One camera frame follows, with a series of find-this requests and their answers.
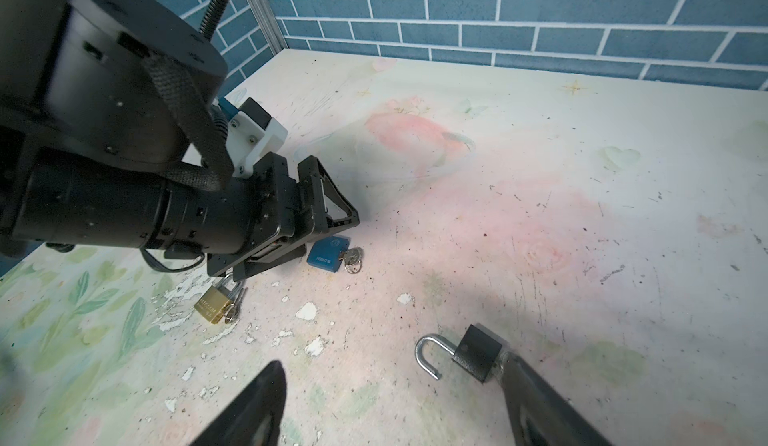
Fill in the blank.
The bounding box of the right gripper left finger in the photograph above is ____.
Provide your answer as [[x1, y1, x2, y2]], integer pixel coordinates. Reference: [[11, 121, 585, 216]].
[[191, 360, 287, 446]]

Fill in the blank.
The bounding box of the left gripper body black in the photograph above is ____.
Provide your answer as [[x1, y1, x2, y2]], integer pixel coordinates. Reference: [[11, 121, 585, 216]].
[[207, 153, 313, 277]]

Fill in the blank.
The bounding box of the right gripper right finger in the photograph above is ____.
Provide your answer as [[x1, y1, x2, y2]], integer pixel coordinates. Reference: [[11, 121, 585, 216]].
[[500, 352, 611, 446]]

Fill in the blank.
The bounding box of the brass padlock with key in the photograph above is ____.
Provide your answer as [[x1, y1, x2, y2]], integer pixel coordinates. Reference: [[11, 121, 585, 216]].
[[194, 274, 245, 324]]

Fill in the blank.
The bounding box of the blue padlock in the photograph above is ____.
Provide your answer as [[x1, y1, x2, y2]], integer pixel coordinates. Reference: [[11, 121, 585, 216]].
[[307, 236, 363, 274]]

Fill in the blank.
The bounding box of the black padlock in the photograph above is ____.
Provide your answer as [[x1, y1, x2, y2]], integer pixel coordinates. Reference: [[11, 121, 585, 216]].
[[414, 323, 507, 384]]

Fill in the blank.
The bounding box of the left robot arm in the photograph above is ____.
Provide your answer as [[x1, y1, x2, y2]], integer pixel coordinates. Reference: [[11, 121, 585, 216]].
[[1, 0, 359, 280]]

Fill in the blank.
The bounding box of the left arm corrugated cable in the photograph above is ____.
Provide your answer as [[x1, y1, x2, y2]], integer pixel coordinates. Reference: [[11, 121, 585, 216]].
[[140, 0, 240, 192]]

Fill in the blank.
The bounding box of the left corner aluminium post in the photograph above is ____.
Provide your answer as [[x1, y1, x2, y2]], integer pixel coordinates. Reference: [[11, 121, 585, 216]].
[[247, 0, 288, 56]]

